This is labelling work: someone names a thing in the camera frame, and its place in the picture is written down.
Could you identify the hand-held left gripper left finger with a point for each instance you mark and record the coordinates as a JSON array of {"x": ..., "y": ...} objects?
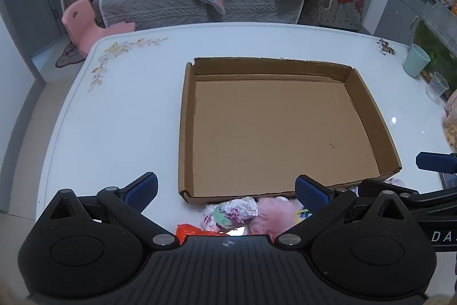
[{"x": 142, "y": 187}]

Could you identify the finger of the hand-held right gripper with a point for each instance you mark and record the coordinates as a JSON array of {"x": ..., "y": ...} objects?
[
  {"x": 435, "y": 162},
  {"x": 367, "y": 185}
]

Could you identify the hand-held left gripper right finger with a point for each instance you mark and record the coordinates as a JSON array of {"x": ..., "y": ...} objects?
[{"x": 310, "y": 195}]

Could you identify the orange plastic bag bundle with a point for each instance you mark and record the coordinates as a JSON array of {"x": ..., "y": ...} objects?
[{"x": 194, "y": 233}]

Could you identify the shallow cardboard box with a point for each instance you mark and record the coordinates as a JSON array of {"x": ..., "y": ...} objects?
[{"x": 278, "y": 126}]

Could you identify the snack bag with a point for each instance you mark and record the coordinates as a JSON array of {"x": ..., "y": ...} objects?
[{"x": 451, "y": 128}]

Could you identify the pink fluffy toy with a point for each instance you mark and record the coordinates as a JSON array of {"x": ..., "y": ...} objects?
[{"x": 271, "y": 215}]

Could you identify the clear plastic cup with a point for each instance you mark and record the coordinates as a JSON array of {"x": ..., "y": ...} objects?
[{"x": 436, "y": 87}]

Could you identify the green cup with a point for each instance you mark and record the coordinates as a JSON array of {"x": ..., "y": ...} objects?
[{"x": 416, "y": 60}]

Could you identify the glass fish tank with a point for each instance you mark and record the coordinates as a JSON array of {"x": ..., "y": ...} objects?
[{"x": 433, "y": 40}]

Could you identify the small floor rug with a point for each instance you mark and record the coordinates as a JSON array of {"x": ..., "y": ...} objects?
[{"x": 68, "y": 56}]

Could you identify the grey cabinet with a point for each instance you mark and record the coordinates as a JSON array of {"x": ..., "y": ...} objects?
[{"x": 396, "y": 12}]

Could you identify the pink child chair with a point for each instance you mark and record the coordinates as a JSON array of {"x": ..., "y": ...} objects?
[{"x": 80, "y": 22}]

